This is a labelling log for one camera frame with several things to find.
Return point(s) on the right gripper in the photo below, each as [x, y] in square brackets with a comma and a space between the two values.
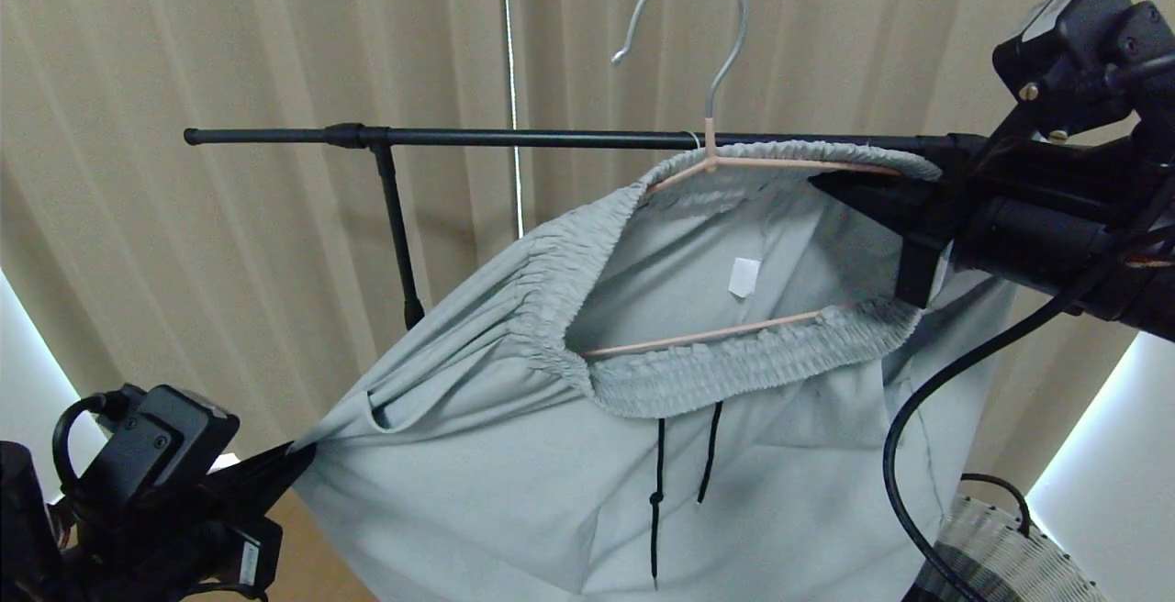
[1037, 217]

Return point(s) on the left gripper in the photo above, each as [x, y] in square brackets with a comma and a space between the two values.
[165, 556]

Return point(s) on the pink clothes hanger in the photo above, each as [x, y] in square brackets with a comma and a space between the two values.
[711, 116]

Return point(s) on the pale grey shorts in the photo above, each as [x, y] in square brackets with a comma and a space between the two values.
[514, 492]

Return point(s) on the white laundry basket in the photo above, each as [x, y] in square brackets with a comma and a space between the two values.
[1010, 556]

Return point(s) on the black clothes rack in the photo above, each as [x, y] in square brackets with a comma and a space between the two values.
[551, 138]

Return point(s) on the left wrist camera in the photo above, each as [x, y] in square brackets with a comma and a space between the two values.
[156, 446]

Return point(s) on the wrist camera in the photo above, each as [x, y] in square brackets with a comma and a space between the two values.
[1074, 42]
[156, 446]

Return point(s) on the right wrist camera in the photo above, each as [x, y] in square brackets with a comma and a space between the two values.
[1074, 42]

